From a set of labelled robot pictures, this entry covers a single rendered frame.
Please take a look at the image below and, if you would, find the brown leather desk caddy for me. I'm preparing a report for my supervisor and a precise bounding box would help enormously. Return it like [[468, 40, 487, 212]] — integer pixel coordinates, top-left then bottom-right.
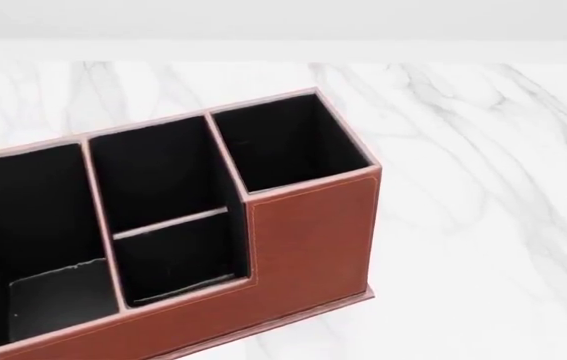
[[0, 86, 385, 360]]

